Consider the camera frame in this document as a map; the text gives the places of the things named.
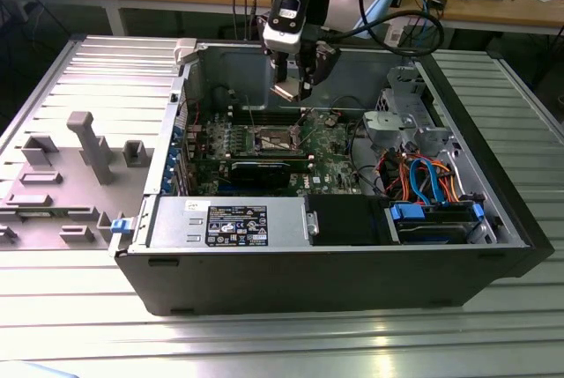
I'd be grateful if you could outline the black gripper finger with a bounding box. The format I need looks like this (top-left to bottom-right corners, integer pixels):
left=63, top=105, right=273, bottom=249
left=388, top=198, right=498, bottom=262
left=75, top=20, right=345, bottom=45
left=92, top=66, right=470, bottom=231
left=270, top=48, right=289, bottom=85
left=298, top=42, right=319, bottom=102

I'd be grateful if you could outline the silver CPU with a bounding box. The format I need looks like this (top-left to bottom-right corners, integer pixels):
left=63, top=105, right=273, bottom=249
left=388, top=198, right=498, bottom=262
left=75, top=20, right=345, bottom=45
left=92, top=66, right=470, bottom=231
left=269, top=77, right=305, bottom=101

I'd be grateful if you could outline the metal socket cover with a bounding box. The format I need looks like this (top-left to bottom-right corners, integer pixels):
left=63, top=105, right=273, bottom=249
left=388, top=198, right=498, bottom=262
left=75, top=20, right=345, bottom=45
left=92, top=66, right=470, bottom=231
left=288, top=107, right=318, bottom=152

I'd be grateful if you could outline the black RAM slot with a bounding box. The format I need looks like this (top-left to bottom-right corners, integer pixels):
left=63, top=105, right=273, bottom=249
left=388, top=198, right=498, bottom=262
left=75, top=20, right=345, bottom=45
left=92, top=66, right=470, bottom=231
left=232, top=107, right=305, bottom=114
left=233, top=115, right=307, bottom=122
left=232, top=111, right=306, bottom=118
left=229, top=153, right=315, bottom=167
left=234, top=120, right=308, bottom=127

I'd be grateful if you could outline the CPU socket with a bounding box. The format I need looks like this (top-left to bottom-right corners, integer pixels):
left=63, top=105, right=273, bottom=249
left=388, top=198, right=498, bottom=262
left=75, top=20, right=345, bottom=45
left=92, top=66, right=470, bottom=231
left=245, top=123, right=309, bottom=154

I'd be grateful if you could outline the black plastic cover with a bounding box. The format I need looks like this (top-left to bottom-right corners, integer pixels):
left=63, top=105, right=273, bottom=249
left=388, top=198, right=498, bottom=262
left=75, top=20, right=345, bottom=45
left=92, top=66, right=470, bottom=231
left=305, top=195, right=391, bottom=247

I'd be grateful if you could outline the green motherboard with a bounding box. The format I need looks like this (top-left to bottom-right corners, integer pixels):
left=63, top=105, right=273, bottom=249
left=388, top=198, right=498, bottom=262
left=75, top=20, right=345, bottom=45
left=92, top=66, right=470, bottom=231
left=180, top=104, right=378, bottom=197

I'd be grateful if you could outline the metal disk bay cage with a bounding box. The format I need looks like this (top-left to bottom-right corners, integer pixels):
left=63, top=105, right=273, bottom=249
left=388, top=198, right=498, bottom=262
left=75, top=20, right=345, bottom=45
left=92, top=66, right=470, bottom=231
left=359, top=64, right=462, bottom=163

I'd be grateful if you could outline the grey case latch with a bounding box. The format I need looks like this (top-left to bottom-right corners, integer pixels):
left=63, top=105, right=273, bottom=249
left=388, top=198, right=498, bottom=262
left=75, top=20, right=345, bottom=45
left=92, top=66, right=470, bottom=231
left=173, top=37, right=200, bottom=67

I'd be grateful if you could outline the black graphics card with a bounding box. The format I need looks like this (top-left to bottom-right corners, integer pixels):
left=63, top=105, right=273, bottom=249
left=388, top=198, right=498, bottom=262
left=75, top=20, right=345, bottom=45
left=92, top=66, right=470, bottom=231
left=227, top=158, right=293, bottom=189

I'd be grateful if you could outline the grey power supply unit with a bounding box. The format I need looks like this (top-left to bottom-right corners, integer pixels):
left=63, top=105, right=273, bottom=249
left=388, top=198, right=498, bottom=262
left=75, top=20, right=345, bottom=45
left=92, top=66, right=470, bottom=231
left=147, top=196, right=308, bottom=250

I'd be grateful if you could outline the hard disk blue carrier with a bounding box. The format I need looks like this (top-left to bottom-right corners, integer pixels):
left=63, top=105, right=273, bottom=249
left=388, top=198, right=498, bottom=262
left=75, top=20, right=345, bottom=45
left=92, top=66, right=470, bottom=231
left=385, top=201, right=488, bottom=246

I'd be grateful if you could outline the black PC case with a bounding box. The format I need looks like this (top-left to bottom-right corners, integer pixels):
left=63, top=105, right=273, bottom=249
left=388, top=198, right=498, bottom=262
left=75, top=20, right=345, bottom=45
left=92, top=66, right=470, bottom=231
left=112, top=33, right=555, bottom=318

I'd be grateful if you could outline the blue case latch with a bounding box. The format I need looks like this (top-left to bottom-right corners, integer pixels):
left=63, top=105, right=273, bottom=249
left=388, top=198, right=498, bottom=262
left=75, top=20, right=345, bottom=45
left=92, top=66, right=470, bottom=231
left=110, top=217, right=134, bottom=235

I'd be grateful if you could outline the grey parts rack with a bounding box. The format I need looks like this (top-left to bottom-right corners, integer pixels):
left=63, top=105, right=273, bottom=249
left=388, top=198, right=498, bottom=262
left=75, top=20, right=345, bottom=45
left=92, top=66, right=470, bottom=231
left=0, top=111, right=154, bottom=252

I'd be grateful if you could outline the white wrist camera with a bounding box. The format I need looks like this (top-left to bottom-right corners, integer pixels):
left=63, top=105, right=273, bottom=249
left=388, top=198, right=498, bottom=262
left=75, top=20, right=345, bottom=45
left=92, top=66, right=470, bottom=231
left=263, top=0, right=308, bottom=51

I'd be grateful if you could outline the black wire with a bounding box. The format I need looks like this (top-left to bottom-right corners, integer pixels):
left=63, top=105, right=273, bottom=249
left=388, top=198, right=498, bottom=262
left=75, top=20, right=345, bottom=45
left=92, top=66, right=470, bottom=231
left=345, top=120, right=384, bottom=196

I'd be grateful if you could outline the thin red wire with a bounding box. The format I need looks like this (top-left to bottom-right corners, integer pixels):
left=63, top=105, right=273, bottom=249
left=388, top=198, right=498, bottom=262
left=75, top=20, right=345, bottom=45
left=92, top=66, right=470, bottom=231
left=178, top=98, right=203, bottom=128

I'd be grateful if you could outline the blue cable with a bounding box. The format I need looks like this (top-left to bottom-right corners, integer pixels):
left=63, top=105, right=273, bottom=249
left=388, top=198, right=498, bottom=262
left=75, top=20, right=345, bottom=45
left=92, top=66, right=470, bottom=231
left=413, top=0, right=440, bottom=51

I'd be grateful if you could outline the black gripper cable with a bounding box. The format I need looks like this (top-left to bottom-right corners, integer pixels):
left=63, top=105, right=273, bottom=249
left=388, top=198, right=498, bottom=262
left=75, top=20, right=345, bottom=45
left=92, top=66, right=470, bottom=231
left=323, top=0, right=447, bottom=58

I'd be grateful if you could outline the blue flat wire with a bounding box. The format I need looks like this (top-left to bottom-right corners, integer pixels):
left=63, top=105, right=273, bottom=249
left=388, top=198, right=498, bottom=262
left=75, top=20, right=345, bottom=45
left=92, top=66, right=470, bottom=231
left=422, top=156, right=449, bottom=206
left=408, top=158, right=435, bottom=202

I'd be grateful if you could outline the orange wire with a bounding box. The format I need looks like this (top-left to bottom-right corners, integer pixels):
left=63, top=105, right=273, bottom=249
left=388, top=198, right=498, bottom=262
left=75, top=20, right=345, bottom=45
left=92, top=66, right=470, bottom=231
left=434, top=159, right=464, bottom=203

